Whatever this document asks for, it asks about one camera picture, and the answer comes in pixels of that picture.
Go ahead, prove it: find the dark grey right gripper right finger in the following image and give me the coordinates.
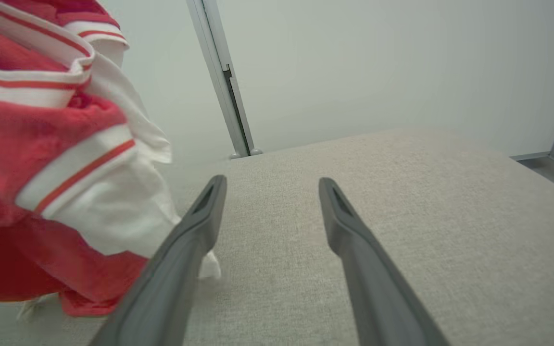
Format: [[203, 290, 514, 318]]
[[318, 177, 452, 346]]

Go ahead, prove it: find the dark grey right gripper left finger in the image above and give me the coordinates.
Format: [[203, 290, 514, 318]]
[[89, 175, 228, 346]]

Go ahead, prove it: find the red shorts striped white trim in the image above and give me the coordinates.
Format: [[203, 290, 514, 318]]
[[0, 0, 222, 318]]

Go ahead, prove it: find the grey metal partition post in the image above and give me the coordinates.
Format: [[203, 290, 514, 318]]
[[186, 0, 263, 160]]

